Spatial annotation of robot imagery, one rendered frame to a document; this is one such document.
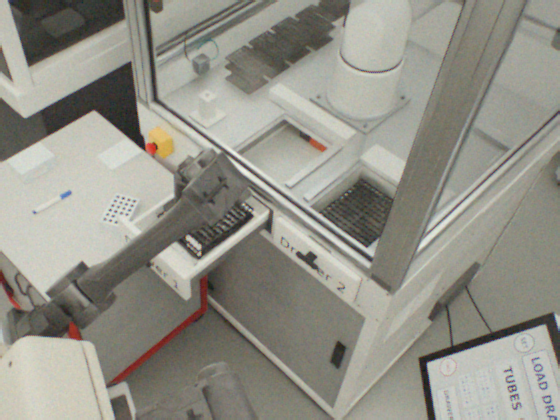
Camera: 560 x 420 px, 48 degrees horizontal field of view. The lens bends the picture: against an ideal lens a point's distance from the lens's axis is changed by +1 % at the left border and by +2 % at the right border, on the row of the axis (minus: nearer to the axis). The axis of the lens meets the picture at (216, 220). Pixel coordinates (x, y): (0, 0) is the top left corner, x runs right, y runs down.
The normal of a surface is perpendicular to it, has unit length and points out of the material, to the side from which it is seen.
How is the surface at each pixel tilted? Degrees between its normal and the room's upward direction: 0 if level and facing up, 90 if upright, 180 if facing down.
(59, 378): 42
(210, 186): 36
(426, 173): 90
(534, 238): 0
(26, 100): 90
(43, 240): 0
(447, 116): 90
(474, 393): 50
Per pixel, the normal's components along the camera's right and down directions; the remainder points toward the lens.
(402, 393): 0.00, -0.62
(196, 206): -0.27, 0.44
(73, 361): 0.62, -0.65
